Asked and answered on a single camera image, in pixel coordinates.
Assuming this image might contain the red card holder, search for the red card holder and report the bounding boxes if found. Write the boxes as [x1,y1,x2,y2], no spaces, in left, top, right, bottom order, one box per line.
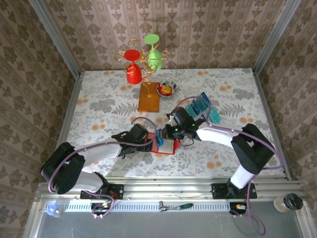
[146,132,180,156]

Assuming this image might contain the clear acrylic card stand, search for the clear acrylic card stand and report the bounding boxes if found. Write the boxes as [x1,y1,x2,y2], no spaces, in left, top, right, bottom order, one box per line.
[184,91,223,126]

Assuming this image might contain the patterned ceramic bowl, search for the patterned ceramic bowl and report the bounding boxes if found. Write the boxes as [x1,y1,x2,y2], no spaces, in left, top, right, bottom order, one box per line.
[157,79,179,99]

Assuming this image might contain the red yellow wrapped candies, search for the red yellow wrapped candies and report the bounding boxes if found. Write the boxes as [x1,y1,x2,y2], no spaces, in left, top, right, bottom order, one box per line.
[158,83,174,96]

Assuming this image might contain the floral tablecloth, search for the floral tablecloth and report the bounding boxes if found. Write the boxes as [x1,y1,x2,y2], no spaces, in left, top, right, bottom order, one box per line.
[58,68,289,178]

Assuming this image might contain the red wine glass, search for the red wine glass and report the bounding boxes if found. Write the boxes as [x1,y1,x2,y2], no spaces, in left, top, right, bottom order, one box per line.
[123,49,144,86]

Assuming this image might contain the green wine glass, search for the green wine glass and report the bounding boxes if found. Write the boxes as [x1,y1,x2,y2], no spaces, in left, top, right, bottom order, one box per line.
[143,34,164,70]

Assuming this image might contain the black connector board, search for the black connector board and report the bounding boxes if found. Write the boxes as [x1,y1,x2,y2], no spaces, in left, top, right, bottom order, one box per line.
[229,202,248,215]
[90,202,114,216]

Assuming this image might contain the grey metal tray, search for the grey metal tray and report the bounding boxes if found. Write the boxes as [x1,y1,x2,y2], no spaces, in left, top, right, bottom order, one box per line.
[23,200,317,238]

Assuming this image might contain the blue plastic connector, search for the blue plastic connector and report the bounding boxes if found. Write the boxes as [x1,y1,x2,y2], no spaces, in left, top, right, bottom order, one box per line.
[44,204,62,218]

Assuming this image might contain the clear jar black lid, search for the clear jar black lid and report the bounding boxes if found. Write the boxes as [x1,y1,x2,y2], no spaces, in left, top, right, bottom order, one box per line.
[273,192,304,213]

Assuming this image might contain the thin black cable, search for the thin black cable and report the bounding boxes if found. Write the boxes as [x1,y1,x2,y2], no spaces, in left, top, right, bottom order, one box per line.
[178,137,195,147]

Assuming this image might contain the gold wire rack wooden base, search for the gold wire rack wooden base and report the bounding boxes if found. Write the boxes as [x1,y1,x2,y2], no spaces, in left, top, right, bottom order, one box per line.
[116,38,171,114]

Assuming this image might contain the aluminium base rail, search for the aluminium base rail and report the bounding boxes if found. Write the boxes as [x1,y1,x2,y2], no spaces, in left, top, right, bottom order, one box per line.
[34,176,307,202]

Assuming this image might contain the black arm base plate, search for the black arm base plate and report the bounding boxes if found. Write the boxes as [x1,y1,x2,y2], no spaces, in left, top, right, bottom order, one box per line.
[211,182,258,200]
[79,183,125,200]

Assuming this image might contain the white slotted cable duct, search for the white slotted cable duct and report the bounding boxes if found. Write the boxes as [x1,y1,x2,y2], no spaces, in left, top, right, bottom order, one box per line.
[42,202,232,213]

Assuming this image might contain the green handled ratchet wrench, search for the green handled ratchet wrench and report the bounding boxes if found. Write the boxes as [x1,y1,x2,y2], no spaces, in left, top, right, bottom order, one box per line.
[158,202,194,213]

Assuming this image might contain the aluminium side rail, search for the aluminium side rail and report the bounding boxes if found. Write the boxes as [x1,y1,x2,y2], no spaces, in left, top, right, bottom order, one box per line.
[251,68,293,180]
[55,73,84,147]

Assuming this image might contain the aluminium corner post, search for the aluminium corner post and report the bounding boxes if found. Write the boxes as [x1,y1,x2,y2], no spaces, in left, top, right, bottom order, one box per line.
[28,0,82,77]
[252,0,302,74]

